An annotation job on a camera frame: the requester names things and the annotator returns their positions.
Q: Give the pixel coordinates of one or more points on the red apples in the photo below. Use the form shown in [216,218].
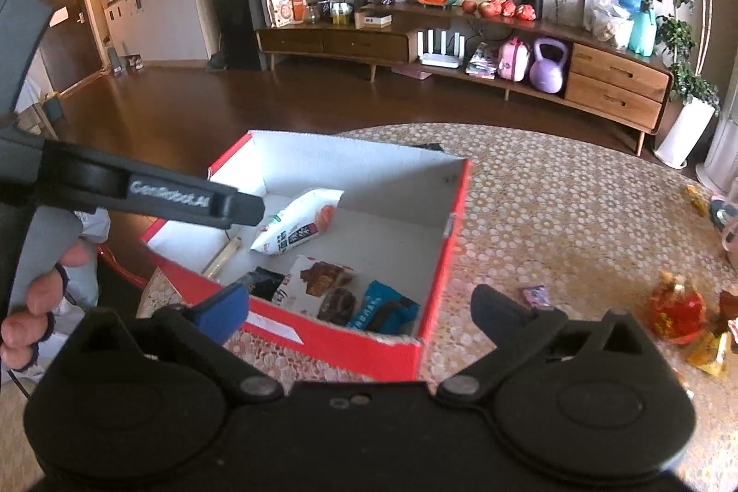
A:
[500,9]

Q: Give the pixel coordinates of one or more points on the clear plastic bag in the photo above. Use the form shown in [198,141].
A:
[611,23]

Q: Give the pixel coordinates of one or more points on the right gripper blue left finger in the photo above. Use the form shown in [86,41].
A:
[220,316]

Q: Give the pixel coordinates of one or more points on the white snack bag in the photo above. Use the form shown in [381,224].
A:
[305,217]

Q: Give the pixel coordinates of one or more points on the teal spray bottle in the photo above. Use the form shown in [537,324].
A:
[644,26]

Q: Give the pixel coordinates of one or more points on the black cabinet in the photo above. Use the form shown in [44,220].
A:
[238,22]

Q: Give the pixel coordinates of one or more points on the red cardboard box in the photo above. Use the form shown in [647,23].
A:
[396,223]

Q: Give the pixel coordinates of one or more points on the brown round cake packet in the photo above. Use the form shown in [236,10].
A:
[337,307]

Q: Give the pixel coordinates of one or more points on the purple kettlebell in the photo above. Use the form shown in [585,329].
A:
[547,75]

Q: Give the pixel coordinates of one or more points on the brown Oreo bag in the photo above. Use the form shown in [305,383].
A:
[728,309]

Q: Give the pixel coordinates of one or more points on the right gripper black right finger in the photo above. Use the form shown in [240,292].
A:
[519,335]

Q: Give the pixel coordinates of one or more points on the yellow snack wrapper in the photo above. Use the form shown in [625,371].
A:
[709,354]

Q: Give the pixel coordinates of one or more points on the person's left hand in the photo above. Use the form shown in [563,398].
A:
[22,330]

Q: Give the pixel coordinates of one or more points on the small purple candy packet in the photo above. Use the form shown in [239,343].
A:
[536,297]

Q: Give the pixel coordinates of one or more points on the blue snack packet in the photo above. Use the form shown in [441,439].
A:
[385,311]

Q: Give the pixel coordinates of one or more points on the black snack packet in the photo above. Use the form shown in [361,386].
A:
[262,283]

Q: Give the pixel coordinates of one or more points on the black remote control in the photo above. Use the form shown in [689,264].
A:
[430,147]

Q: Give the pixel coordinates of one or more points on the white brown cake packet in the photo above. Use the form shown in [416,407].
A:
[307,284]

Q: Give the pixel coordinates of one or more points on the white router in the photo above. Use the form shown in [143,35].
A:
[441,48]

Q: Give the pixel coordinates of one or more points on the red gold snack bag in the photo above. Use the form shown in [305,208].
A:
[676,310]

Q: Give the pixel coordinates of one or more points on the wooden TV cabinet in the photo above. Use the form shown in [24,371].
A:
[616,84]

